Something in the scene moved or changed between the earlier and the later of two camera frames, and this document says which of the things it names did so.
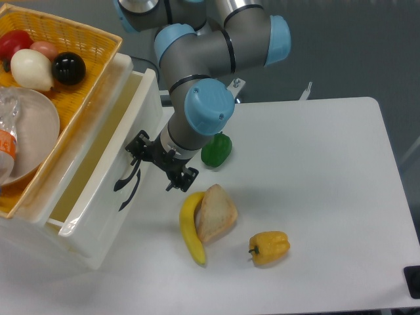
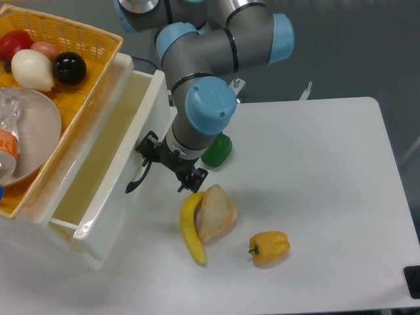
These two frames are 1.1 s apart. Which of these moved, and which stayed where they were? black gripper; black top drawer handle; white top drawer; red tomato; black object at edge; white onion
Moved: black top drawer handle; black gripper
Stayed: red tomato; black object at edge; white onion; white top drawer
